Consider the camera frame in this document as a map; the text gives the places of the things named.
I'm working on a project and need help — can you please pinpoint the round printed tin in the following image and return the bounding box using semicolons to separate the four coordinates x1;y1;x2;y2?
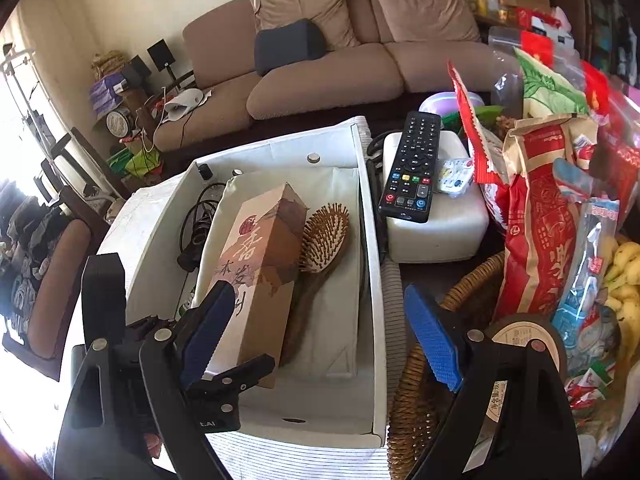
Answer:
105;107;134;137

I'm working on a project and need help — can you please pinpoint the clear plastic bag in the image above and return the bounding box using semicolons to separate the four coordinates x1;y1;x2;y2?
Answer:
487;25;527;122

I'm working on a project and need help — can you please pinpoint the white plastic box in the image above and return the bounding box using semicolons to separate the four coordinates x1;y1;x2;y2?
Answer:
382;130;491;264

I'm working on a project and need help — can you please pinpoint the purple plastic bowl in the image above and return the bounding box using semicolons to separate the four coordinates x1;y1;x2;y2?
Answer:
418;90;486;117

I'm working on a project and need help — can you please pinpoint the large red and tan bag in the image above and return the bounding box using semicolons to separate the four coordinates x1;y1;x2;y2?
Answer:
501;114;599;332

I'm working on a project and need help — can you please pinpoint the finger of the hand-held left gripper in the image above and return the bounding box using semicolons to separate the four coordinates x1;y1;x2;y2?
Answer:
200;353;277;398

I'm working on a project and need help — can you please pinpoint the stack of purple tissue packs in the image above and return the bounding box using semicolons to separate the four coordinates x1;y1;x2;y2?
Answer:
89;72;129;114

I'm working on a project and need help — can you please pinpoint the green plastic bag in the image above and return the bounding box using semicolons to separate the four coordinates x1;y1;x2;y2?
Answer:
106;144;164;179

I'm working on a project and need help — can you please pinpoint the dark wooden cabinet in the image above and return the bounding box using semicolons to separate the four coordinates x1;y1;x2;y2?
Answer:
544;0;640;87

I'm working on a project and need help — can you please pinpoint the white drying rack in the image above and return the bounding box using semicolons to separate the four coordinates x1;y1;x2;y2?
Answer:
0;44;57;162

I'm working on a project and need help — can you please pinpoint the dark grey lumbar pillow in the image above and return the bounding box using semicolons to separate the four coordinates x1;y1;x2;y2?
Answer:
253;18;329;79

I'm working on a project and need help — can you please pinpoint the white fabric storage box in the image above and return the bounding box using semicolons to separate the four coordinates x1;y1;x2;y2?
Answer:
97;117;390;450

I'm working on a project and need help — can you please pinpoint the black remote control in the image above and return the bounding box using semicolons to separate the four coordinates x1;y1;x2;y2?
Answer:
376;110;444;224

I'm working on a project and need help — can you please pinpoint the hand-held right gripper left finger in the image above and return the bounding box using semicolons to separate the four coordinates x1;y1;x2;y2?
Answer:
52;281;237;480

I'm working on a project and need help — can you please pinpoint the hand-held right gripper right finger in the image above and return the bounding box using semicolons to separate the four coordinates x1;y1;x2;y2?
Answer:
403;284;583;480

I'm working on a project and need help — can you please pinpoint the green and white bag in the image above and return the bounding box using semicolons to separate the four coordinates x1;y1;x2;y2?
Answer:
514;47;589;119

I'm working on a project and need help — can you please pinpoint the wicker basket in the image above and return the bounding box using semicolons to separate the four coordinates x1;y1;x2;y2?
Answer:
387;249;640;480

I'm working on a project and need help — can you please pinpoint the wooden hairbrush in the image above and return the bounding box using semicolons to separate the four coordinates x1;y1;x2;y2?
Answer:
279;202;351;367

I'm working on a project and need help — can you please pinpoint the small white remote control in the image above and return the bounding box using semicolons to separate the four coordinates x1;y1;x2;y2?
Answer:
436;157;476;196

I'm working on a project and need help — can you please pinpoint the stack of folded clothes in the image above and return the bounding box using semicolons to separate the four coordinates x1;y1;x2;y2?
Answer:
0;179;67;337

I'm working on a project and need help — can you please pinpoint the tan sofa back cushion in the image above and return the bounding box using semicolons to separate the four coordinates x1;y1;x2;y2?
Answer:
363;0;482;44
249;0;362;54

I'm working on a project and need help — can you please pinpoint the white massager device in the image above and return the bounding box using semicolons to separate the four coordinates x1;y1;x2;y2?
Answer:
163;88;204;123

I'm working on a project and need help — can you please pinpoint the black speaker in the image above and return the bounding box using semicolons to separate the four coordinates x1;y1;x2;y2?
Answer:
146;39;178;73
120;57;152;89

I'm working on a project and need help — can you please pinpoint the bunch of bananas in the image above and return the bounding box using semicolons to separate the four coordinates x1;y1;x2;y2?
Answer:
601;239;640;357

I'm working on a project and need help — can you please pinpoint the pile of red packets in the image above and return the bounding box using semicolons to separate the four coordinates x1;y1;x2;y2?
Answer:
519;7;621;111

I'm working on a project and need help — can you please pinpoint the brown sofa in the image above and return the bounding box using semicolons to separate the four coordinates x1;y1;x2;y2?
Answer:
151;0;502;155

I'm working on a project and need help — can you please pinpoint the brown printed tall carton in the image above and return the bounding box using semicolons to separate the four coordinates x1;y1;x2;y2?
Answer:
192;182;309;389

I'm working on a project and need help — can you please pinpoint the dark wooden chair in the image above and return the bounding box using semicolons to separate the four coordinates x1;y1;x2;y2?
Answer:
31;126;132;212

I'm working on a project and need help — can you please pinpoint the brown armchair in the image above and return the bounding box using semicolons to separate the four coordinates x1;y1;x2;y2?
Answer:
0;209;94;377

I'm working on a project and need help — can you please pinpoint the black coiled cable bundle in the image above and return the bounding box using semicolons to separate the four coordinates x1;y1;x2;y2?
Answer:
176;182;222;274

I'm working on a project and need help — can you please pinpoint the blue and clear packet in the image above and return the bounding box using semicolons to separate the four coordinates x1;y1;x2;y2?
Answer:
549;159;622;362

